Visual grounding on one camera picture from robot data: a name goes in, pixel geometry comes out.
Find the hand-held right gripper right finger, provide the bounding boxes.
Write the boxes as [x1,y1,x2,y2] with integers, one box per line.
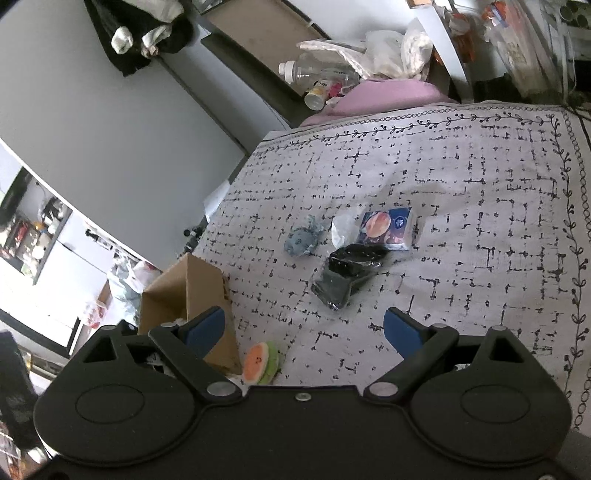
[365,308,536,407]

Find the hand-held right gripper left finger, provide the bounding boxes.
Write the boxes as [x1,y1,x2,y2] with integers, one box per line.
[76,307,243,406]

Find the cardboard box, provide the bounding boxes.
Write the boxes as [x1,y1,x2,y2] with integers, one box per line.
[137,253,243,374]

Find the watermelon slice plush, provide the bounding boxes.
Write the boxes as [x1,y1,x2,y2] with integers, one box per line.
[242,342,281,385]

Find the black cloth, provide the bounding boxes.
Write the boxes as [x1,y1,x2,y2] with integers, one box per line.
[311,244,389,311]

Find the blue tissue pack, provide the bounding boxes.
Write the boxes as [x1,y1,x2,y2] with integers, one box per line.
[356,208,419,251]

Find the blue plush toy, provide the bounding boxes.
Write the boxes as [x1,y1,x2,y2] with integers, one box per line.
[284,215,326,258]

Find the white bag with red print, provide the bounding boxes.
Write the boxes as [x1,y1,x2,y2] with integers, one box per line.
[107,256,162,315]

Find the grey printed blanket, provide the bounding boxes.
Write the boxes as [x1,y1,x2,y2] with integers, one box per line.
[191,102,591,435]

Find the cluttered shelf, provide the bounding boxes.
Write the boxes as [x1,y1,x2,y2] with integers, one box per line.
[0,166,75,287]

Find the dark cloth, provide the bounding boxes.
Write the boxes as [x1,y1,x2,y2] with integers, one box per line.
[0,330,47,462]

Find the pink pillow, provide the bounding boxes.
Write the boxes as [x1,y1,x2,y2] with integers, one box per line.
[300,78,462,126]

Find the small white can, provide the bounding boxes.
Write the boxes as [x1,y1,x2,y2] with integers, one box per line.
[304,79,340,110]

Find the clear plastic bottle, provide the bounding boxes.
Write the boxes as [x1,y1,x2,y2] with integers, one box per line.
[278,52,361,86]

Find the crumpled white plastic bags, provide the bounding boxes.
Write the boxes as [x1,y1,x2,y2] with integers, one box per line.
[298,30,435,81]

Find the white sock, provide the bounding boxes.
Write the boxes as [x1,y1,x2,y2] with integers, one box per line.
[111,25,134,54]
[141,23,174,56]

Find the dark framed brown panel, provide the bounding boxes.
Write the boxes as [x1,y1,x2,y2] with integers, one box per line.
[201,0,333,130]

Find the clear plastic sheet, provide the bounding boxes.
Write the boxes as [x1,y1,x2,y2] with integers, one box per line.
[489,14,568,97]

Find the orange printed snack bags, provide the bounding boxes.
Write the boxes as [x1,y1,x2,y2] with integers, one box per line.
[443,0,509,61]

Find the black hanging clothes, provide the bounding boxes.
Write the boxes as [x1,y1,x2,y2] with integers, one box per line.
[83,0,195,77]

